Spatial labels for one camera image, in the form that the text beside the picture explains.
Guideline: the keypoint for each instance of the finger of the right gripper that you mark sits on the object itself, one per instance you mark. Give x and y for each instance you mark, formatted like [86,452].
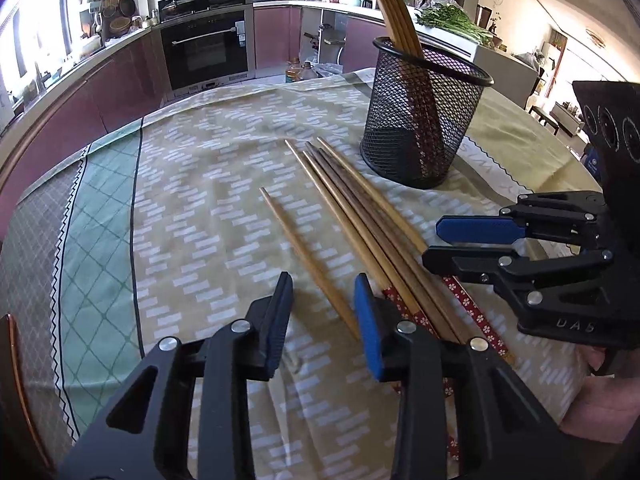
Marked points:
[480,229]
[494,265]

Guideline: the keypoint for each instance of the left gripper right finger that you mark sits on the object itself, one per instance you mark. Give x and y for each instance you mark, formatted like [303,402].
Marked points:
[503,430]

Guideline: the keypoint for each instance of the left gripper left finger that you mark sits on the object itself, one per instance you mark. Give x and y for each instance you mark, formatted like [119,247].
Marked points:
[183,411]

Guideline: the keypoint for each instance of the lone wooden chopstick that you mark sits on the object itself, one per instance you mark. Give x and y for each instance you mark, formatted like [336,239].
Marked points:
[317,272]

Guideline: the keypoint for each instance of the pink sleeve right forearm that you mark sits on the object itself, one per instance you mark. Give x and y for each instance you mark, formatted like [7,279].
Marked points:
[607,406]

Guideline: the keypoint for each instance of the yellow green cloth mat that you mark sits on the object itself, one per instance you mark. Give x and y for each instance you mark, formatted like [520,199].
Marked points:
[524,148]

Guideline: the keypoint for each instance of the black mesh utensil cup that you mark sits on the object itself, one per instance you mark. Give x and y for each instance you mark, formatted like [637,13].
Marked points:
[419,111]

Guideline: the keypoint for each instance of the patterned beige green tablecloth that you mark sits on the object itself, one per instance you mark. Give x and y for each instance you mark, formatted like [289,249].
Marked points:
[163,229]

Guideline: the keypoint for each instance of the green leafy vegetables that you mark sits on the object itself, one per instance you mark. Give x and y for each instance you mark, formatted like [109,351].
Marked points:
[452,19]

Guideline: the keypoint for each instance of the dark sauce bottle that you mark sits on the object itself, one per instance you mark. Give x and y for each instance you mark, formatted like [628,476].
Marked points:
[307,71]

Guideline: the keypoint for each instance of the cooking oil bottle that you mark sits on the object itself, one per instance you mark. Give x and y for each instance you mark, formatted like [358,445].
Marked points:
[293,72]

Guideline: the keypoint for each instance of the purple lower cabinets right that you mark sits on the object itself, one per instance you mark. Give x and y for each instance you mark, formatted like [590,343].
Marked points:
[289,31]

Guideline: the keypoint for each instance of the purple cabinets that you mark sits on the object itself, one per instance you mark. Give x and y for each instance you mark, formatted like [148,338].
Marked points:
[123,83]
[289,31]

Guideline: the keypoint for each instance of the purple lower cabinets left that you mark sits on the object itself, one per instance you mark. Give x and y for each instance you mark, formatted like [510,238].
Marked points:
[123,83]

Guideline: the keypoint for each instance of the black built-in oven stove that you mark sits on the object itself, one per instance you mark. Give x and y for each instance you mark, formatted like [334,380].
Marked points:
[206,43]

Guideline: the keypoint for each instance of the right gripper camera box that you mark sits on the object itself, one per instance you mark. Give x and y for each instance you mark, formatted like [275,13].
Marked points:
[611,115]

